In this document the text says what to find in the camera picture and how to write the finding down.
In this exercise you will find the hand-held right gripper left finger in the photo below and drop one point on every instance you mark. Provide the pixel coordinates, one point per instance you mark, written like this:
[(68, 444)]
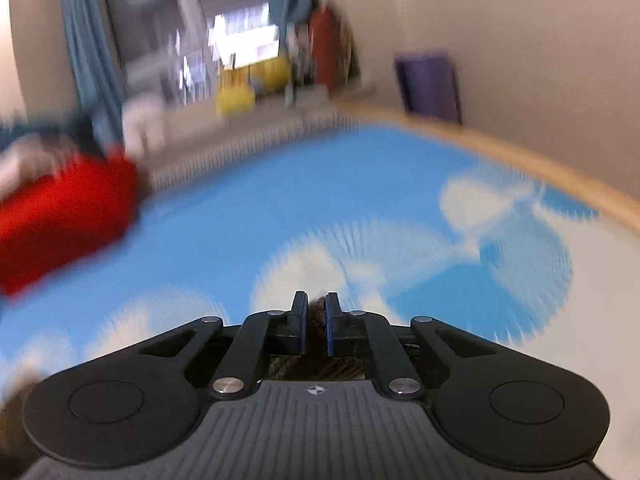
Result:
[(300, 326)]

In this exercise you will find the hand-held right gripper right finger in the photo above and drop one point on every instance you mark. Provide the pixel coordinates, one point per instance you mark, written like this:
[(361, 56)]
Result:
[(332, 326)]

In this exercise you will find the blue white printed bed sheet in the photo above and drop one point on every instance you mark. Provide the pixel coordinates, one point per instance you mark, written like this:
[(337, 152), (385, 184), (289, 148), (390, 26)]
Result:
[(240, 220)]

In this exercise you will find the white window sill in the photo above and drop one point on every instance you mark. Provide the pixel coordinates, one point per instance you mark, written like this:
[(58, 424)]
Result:
[(310, 97)]

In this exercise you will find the yellow plush toy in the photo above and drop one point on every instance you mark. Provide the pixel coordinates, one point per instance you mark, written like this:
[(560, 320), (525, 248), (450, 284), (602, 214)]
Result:
[(271, 74), (234, 92)]

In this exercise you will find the white plush toy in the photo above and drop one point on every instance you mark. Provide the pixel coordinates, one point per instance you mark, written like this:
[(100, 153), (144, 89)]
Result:
[(145, 127)]

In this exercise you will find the red folded blanket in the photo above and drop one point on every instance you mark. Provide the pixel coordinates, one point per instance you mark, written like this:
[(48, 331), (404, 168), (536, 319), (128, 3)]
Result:
[(65, 220)]

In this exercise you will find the purple paper bag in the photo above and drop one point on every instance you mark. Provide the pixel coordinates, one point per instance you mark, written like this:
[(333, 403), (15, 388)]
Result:
[(430, 87)]

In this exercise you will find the dark red cushion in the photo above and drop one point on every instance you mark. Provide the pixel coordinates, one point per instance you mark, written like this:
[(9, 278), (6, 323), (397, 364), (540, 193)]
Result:
[(327, 50)]

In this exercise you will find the window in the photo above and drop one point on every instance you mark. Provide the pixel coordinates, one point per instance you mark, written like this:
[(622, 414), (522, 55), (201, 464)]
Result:
[(165, 25)]

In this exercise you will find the wooden bed frame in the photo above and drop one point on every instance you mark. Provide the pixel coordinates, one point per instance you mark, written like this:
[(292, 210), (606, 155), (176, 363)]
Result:
[(525, 152)]

